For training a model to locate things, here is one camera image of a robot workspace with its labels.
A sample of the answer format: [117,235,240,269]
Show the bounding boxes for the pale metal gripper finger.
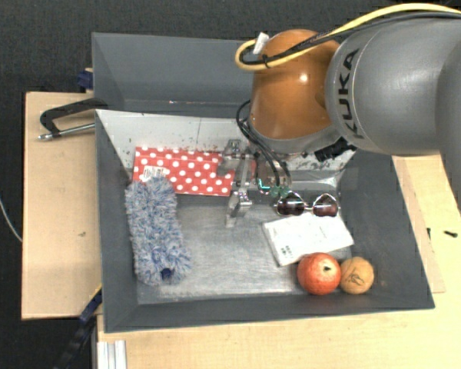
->
[224,200,242,229]
[234,189,254,218]

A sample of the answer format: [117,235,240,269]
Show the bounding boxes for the grey metal bin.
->
[91,32,436,334]

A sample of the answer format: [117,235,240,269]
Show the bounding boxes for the dark heart-shaped sunglasses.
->
[273,191,341,218]

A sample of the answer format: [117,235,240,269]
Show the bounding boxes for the red white-dotted box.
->
[132,146,237,198]

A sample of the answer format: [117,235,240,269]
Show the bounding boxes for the white flat booklet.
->
[261,212,355,268]

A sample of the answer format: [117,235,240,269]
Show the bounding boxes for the blue and white fluffy duster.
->
[124,175,194,288]

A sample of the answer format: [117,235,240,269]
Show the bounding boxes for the red apple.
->
[296,251,343,296]

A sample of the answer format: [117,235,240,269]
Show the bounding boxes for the tan ball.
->
[339,256,376,295]

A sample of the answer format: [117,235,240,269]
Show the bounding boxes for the black cylinder on white bracket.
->
[313,136,357,162]

